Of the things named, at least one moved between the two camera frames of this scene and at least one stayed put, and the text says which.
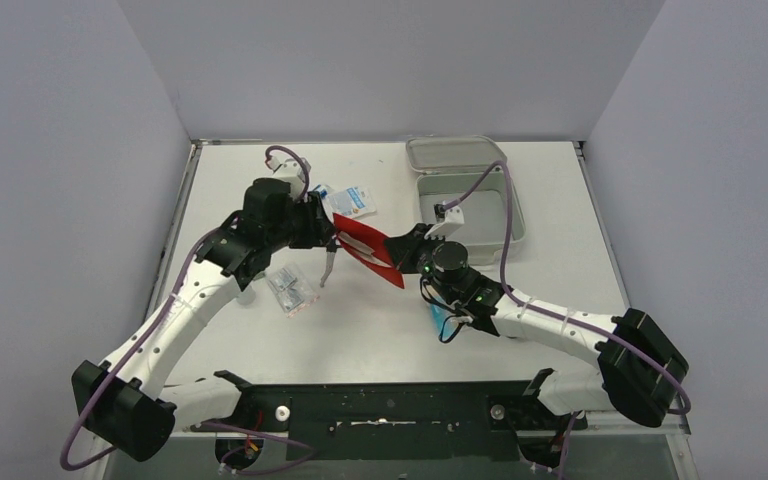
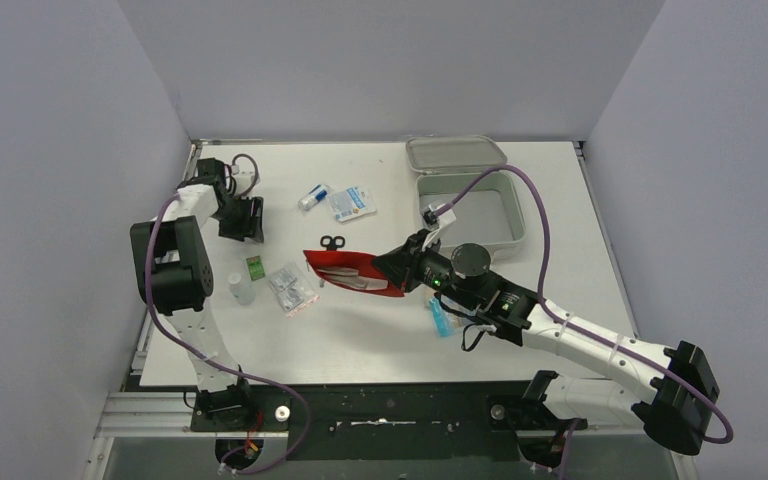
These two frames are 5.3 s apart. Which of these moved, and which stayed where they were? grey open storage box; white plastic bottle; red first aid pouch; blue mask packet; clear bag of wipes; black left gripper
Moved: red first aid pouch; black left gripper
Stayed: white plastic bottle; clear bag of wipes; grey open storage box; blue mask packet
